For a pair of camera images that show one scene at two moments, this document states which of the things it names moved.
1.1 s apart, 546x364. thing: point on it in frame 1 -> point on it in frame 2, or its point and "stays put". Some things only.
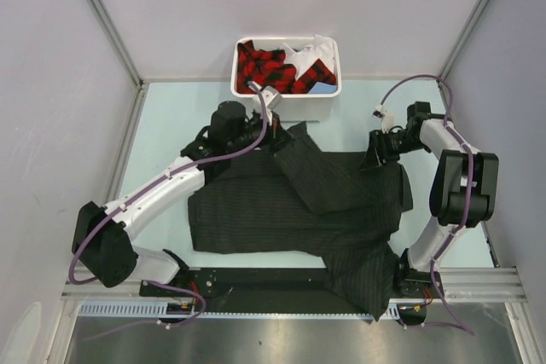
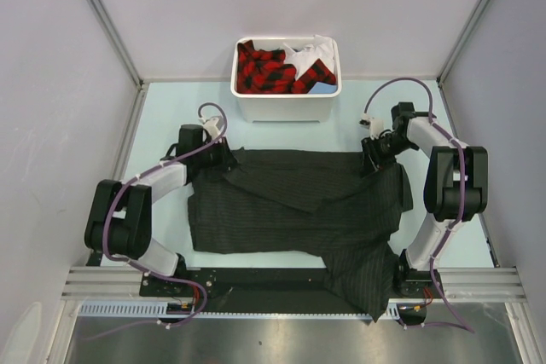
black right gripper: x=377 y=151 stays put
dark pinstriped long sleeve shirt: x=293 y=199 stays put
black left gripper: x=275 y=135 -> x=226 y=158
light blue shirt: x=323 y=88 stays put
